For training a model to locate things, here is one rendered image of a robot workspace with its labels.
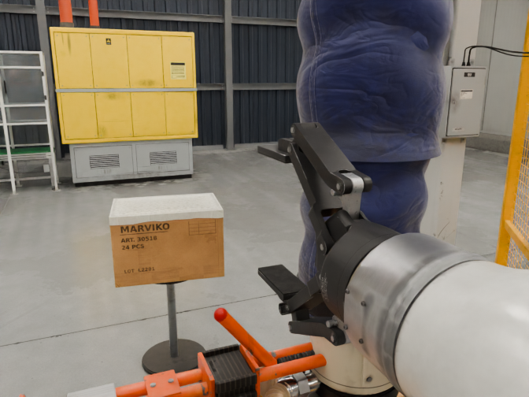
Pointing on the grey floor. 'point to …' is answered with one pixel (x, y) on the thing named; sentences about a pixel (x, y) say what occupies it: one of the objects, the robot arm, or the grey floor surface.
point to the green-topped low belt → (29, 158)
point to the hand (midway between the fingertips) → (274, 213)
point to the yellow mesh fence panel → (506, 231)
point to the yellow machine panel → (126, 103)
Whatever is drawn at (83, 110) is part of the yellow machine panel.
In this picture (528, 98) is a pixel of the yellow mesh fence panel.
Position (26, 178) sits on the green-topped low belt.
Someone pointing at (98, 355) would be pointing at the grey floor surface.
